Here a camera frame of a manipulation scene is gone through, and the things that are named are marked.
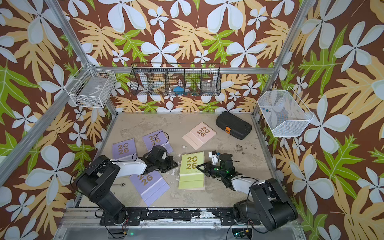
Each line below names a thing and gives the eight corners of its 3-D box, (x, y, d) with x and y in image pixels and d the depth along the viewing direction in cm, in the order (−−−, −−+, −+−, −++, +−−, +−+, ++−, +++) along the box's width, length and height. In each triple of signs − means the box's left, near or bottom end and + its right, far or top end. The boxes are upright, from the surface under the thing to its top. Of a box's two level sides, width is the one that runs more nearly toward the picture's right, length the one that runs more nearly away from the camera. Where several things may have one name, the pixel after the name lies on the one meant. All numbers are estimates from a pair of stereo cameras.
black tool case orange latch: (212, 124, 114) (213, 119, 110) (223, 114, 121) (224, 109, 117) (242, 143, 104) (245, 138, 99) (252, 130, 111) (255, 125, 107)
